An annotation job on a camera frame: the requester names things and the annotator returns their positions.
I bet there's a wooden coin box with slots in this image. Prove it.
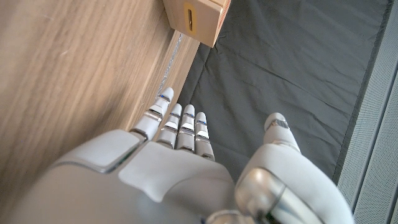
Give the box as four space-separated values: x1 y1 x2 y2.
162 0 233 49

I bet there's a grey tape line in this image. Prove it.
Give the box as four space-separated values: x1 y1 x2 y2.
154 32 184 100

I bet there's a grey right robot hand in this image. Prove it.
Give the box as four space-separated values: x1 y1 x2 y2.
0 86 356 224

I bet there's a grey perforated metal panel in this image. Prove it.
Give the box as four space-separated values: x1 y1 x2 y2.
337 0 398 224

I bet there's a black fabric backdrop curtain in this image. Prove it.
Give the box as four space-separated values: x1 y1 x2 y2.
177 0 394 185

